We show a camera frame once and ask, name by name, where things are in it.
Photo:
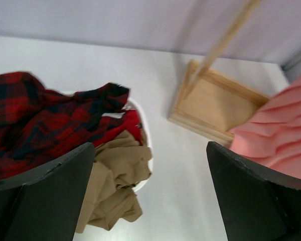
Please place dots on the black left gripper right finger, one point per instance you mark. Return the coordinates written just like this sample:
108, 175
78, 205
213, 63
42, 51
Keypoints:
256, 202

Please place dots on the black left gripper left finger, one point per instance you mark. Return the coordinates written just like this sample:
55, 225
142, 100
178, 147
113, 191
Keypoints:
44, 203

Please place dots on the red plaid skirt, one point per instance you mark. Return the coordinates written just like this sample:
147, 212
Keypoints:
37, 125

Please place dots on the pink shirt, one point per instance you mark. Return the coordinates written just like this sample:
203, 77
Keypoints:
272, 137

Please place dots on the tan garment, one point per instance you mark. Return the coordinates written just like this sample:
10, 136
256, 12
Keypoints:
104, 205

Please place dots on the wooden clothes rack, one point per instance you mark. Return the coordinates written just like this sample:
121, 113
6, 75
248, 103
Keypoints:
211, 103

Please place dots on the red garment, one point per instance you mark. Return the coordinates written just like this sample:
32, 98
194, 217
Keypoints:
131, 123

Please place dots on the white laundry basket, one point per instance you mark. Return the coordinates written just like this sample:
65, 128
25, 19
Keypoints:
124, 156

